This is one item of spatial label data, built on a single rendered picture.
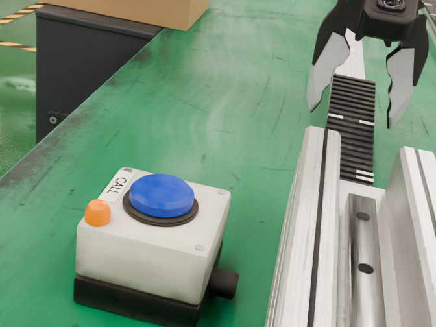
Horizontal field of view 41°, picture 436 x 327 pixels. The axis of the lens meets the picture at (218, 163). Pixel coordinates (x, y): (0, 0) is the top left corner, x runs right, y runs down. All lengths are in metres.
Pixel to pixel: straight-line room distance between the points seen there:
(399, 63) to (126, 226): 0.37
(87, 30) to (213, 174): 0.48
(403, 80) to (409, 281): 0.32
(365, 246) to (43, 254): 0.22
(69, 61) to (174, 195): 0.66
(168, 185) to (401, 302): 0.15
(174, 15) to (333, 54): 0.39
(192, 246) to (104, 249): 0.05
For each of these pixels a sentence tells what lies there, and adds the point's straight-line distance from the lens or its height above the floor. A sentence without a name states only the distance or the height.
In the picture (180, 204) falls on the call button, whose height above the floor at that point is 0.85.
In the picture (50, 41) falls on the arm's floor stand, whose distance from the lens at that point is 1.00.
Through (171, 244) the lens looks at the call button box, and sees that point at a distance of 0.34.
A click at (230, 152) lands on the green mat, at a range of 0.58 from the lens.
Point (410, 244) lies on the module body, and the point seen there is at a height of 0.85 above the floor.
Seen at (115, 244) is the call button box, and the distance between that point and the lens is 0.35.
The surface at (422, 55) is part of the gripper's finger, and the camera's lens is 0.63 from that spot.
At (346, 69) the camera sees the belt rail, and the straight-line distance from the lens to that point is 0.81.
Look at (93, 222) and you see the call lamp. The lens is 0.35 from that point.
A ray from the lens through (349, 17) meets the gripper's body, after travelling 0.61.
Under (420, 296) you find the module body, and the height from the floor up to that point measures 0.86.
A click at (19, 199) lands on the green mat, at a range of 0.48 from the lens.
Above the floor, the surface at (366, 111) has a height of 0.81.
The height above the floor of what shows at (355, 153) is 0.80.
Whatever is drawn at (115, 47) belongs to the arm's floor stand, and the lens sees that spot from 0.95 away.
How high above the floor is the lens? 1.04
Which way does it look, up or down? 28 degrees down
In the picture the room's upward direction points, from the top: 10 degrees clockwise
